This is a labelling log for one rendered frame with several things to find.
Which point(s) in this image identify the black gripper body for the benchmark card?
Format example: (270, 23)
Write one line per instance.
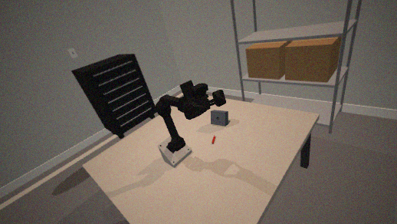
(203, 101)

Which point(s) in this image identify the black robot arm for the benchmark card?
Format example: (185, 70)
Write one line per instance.
(164, 110)

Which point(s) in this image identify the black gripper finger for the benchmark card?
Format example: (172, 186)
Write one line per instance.
(196, 110)
(219, 98)

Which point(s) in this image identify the grey sloped panel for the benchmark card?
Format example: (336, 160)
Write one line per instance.
(219, 117)

